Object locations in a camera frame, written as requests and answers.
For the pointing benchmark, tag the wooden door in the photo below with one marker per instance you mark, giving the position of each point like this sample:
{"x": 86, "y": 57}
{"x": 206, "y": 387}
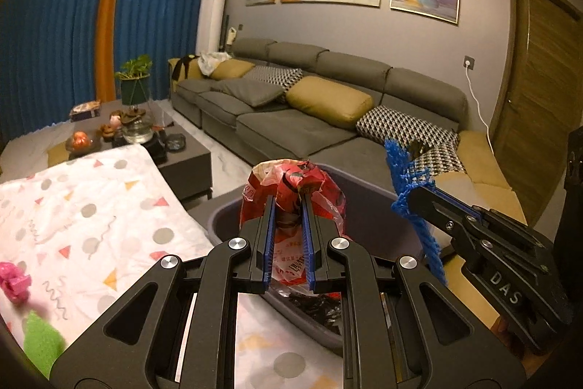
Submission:
{"x": 542, "y": 97}

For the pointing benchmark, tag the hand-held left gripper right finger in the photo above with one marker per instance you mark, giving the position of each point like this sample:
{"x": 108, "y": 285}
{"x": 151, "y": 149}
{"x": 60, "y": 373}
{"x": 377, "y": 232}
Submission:
{"x": 309, "y": 243}

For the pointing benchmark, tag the blue curtain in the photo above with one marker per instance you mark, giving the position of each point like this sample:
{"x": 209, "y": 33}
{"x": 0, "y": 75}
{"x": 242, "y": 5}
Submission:
{"x": 168, "y": 15}
{"x": 50, "y": 42}

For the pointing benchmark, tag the white patterned tablecloth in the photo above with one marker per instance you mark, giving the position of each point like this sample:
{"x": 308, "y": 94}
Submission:
{"x": 100, "y": 211}

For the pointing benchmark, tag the white bottle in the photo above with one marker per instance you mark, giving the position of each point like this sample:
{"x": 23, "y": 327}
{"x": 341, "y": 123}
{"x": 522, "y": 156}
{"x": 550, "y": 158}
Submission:
{"x": 232, "y": 35}

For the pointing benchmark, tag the small yellow cushion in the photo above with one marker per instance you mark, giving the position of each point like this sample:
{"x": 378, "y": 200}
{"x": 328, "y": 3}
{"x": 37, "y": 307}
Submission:
{"x": 232, "y": 70}

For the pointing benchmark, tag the glass teapot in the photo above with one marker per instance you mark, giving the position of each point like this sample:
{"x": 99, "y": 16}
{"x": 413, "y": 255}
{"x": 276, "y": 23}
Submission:
{"x": 138, "y": 131}

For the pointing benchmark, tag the orange curtain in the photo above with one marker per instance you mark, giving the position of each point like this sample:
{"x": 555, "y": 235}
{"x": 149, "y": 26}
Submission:
{"x": 109, "y": 20}

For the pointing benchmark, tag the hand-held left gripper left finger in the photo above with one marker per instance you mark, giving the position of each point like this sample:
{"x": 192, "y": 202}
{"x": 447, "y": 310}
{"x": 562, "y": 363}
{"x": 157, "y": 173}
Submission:
{"x": 268, "y": 243}

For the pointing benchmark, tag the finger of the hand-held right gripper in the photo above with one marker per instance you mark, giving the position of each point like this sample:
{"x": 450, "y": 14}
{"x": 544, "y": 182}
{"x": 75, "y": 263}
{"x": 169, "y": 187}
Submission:
{"x": 439, "y": 201}

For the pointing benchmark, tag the pink plastic bag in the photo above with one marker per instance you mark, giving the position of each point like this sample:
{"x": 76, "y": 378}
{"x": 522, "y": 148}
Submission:
{"x": 13, "y": 282}

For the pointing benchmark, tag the fruit plate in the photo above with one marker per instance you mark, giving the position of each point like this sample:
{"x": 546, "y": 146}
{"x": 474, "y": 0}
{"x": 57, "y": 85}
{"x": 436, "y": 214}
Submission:
{"x": 81, "y": 141}

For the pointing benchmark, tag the white standing air conditioner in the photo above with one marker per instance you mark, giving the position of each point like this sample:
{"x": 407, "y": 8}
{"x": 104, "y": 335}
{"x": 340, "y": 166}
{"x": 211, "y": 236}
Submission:
{"x": 212, "y": 20}

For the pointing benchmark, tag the wall socket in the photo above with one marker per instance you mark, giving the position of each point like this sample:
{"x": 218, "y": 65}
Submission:
{"x": 468, "y": 62}

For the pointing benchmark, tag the brown tea set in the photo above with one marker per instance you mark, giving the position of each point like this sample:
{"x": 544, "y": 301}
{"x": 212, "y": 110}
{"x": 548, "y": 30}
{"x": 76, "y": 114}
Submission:
{"x": 109, "y": 131}

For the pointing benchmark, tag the printed box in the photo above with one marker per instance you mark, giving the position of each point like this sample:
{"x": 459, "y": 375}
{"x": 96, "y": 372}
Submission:
{"x": 85, "y": 110}

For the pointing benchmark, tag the black ashtray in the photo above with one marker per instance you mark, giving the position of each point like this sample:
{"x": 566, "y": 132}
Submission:
{"x": 175, "y": 143}

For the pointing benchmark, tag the black plastic bag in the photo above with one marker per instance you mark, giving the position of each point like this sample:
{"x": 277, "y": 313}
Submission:
{"x": 314, "y": 307}

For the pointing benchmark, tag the white cloth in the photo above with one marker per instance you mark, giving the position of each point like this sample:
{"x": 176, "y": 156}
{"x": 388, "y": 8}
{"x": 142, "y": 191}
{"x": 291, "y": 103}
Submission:
{"x": 214, "y": 62}

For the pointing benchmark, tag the black white patterned cushion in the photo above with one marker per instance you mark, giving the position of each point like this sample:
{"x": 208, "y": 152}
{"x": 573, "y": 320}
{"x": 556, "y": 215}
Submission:
{"x": 405, "y": 127}
{"x": 444, "y": 163}
{"x": 280, "y": 75}

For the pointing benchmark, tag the red printed plastic bag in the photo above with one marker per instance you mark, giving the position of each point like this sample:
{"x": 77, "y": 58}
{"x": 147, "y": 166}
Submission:
{"x": 287, "y": 179}

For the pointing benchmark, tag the grey cushion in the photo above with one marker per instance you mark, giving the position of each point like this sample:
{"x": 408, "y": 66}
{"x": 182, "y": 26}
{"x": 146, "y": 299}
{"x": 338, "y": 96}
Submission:
{"x": 250, "y": 92}

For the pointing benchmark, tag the yellow sofa blanket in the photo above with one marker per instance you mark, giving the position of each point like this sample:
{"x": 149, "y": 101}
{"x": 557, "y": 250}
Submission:
{"x": 492, "y": 170}

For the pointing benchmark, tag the black yellow garment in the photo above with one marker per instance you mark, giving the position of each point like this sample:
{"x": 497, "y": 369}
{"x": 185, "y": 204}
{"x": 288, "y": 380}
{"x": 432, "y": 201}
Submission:
{"x": 184, "y": 67}

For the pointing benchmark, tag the dark coffee table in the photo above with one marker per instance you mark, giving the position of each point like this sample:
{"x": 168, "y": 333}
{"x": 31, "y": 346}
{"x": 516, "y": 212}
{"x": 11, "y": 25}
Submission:
{"x": 186, "y": 165}

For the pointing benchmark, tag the potted plant in green pot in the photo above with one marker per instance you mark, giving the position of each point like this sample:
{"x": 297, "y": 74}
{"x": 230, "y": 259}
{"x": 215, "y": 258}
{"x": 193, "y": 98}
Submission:
{"x": 134, "y": 79}

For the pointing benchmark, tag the large yellow cushion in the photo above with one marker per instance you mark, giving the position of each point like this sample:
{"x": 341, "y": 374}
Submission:
{"x": 330, "y": 102}

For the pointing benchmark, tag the grey sofa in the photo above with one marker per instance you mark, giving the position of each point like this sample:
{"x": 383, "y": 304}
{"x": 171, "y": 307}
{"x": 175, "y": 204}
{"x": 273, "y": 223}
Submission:
{"x": 282, "y": 129}

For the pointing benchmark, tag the grey plastic bin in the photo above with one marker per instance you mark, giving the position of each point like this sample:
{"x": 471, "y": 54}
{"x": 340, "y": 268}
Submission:
{"x": 373, "y": 206}

